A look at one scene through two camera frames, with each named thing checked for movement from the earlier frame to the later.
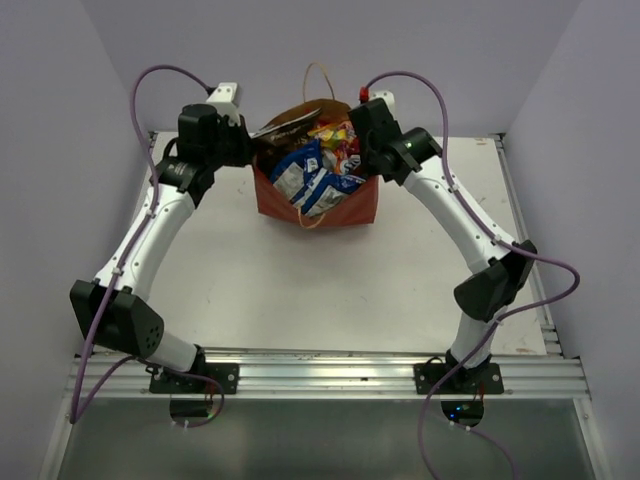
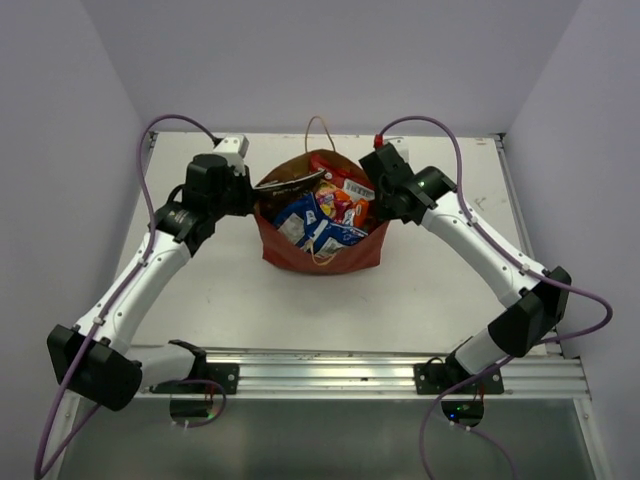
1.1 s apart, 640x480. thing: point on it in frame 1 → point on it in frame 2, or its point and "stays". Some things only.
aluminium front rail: x=337 y=375 stays
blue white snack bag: x=300 y=176 → x=302 y=221
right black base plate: x=470 y=378 stays
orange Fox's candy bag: x=339 y=144 → x=337 y=205
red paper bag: x=356 y=206 → x=278 y=249
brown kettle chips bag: x=288 y=131 → x=269 y=197
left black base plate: x=164 y=381 stays
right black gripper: x=365 y=166 → x=383 y=213
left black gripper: x=246 y=151 → x=243 y=181
